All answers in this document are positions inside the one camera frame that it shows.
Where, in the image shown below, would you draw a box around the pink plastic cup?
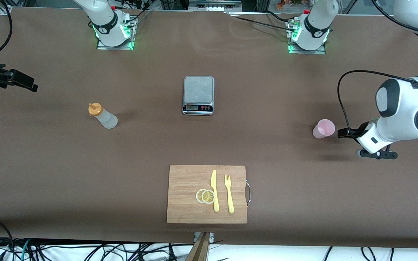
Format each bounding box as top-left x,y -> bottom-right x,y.
312,119 -> 336,139

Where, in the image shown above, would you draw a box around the yellow plastic fork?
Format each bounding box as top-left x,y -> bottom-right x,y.
224,174 -> 235,214

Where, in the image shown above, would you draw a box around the silver kitchen scale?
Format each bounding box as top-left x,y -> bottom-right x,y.
182,75 -> 215,116

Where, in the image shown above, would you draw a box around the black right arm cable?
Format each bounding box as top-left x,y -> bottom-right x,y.
0,0 -> 13,57

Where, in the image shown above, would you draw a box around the yellow plastic knife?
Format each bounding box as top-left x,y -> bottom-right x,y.
210,169 -> 220,212

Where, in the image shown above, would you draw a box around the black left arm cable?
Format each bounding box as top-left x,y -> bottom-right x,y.
337,0 -> 418,137

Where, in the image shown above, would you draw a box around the black cable on table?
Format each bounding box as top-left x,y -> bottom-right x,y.
227,13 -> 300,33

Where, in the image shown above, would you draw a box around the wooden cutting board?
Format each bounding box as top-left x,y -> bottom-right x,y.
166,165 -> 251,224

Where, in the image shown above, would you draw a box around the teal floor cable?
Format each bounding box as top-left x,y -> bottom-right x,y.
20,239 -> 32,261

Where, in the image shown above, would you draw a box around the small metal bracket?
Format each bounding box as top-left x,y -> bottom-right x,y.
193,232 -> 215,244

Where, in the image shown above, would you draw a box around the clear sauce bottle orange cap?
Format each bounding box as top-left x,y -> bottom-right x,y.
88,103 -> 118,129

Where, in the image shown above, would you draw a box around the grey box white connectors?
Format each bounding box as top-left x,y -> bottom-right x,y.
188,0 -> 242,12

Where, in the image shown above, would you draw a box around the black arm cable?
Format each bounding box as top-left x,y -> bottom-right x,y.
0,0 -> 13,57
337,0 -> 418,137

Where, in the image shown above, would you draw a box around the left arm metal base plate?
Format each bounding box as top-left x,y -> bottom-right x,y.
287,18 -> 327,55

